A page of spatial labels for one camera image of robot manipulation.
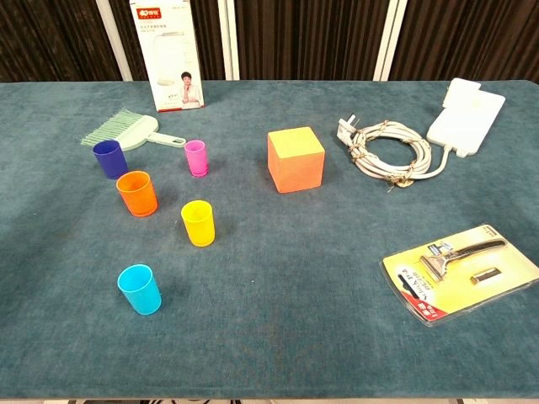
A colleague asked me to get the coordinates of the orange plastic cup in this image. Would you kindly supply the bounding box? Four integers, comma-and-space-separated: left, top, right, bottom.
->
115, 170, 159, 218

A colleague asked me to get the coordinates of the yellow plastic cup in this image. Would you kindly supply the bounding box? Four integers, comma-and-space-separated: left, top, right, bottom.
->
180, 199, 216, 248

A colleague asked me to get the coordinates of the yellow razor blister pack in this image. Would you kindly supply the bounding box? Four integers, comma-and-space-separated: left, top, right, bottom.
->
378, 222, 539, 328

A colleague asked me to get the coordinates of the white partition frame post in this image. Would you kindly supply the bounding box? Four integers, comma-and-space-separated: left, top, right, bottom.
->
95, 0, 136, 82
372, 0, 408, 82
225, 0, 241, 81

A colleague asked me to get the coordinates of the white coiled power cable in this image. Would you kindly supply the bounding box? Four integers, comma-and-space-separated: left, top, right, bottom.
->
336, 116, 454, 194

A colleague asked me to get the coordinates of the mint green hand brush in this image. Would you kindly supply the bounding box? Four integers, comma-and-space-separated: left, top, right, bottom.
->
79, 107, 187, 152

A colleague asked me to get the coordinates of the orange yellow foam cube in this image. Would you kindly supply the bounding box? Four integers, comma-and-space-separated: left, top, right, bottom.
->
266, 125, 327, 194

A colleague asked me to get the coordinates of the white lamp product box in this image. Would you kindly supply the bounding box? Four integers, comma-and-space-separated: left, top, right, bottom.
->
128, 0, 206, 114

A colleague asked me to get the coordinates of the magenta plastic cup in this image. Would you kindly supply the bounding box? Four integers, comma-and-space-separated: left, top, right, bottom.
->
184, 140, 210, 178

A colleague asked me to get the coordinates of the light blue plastic cup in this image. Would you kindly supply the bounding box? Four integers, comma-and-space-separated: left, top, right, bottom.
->
116, 263, 163, 316

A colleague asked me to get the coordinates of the teal table cloth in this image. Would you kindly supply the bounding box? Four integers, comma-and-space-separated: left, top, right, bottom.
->
0, 79, 539, 400

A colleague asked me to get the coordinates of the dark blue plastic cup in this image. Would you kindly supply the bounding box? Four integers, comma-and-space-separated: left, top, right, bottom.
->
92, 139, 129, 180

